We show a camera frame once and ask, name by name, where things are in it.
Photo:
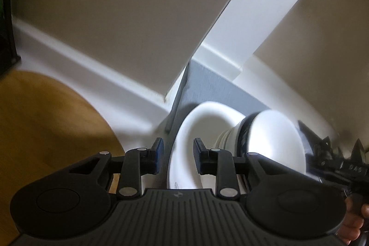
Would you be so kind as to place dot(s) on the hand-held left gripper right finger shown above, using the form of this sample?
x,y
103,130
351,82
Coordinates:
x,y
199,153

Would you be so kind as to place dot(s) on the grey mat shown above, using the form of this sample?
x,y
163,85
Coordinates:
x,y
207,84

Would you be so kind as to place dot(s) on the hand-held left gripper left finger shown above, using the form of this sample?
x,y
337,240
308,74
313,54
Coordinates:
x,y
158,153

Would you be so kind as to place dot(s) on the person's right hand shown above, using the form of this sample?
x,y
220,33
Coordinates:
x,y
350,225

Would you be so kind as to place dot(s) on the cream ribbed bowl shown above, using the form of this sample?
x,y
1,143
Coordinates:
x,y
229,136

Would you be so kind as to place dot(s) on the white flower-print plate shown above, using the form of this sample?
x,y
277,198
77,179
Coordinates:
x,y
180,148

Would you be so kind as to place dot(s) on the white bowl with blue band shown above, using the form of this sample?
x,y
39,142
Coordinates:
x,y
274,142

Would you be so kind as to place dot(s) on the wooden cutting board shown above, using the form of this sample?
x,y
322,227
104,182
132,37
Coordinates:
x,y
43,119

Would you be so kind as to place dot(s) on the black rack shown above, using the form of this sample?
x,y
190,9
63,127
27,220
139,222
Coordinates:
x,y
7,18

